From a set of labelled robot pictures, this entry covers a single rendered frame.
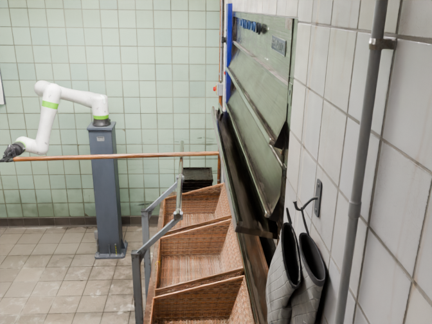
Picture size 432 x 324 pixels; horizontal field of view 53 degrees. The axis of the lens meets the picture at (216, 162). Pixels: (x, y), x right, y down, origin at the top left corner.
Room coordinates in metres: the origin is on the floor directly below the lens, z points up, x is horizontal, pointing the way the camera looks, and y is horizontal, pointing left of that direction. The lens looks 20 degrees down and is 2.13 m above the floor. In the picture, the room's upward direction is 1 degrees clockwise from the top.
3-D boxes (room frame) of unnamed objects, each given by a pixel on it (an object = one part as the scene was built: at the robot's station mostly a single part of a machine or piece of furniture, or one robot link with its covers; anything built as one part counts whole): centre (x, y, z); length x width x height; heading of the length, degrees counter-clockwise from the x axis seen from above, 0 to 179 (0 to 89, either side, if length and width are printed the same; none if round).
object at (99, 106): (3.45, 0.96, 1.36); 0.16 x 0.13 x 0.19; 47
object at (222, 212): (2.77, 0.14, 0.72); 0.56 x 0.49 x 0.28; 5
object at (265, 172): (2.21, -0.17, 1.54); 1.79 x 0.11 x 0.19; 4
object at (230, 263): (2.17, 0.10, 0.72); 0.56 x 0.49 x 0.28; 5
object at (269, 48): (2.21, -0.19, 1.99); 1.80 x 0.08 x 0.21; 4
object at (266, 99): (2.21, -0.17, 1.80); 1.79 x 0.11 x 0.19; 4
